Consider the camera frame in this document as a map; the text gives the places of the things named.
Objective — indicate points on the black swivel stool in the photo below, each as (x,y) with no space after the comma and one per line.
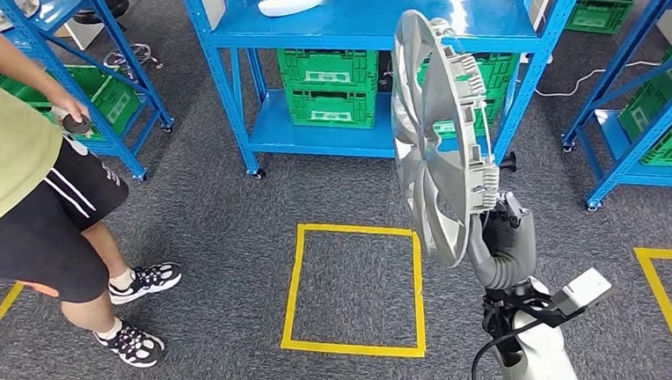
(111,4)

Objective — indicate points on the silver plastic wheel cover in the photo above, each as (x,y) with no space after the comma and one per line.
(433,148)

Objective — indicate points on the blue metal shelf rack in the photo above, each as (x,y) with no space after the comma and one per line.
(631,147)
(360,18)
(132,102)

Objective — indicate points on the person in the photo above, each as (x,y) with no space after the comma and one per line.
(14,173)

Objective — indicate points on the white cabinet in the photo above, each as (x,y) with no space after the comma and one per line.
(541,1)

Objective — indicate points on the person's hand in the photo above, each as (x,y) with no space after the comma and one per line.
(71,108)

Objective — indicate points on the black round controller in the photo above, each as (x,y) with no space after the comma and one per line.
(78,125)

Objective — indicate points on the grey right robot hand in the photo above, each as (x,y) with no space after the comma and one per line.
(508,236)

